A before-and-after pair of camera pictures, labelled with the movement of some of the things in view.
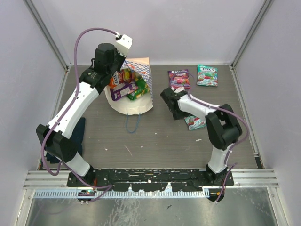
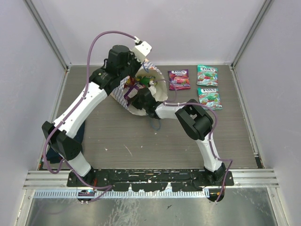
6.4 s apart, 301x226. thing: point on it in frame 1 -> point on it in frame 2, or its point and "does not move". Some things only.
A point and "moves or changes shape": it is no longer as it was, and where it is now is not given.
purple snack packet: x=121 y=91 -> x=131 y=92
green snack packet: x=143 y=89 moves or changes shape
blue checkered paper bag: x=141 y=105 moves or changes shape
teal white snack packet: x=195 y=123 moves or changes shape
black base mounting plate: x=150 y=179 does not move
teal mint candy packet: x=207 y=75 does not move
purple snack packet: x=179 y=78 does not move
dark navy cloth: x=76 y=135 does not move
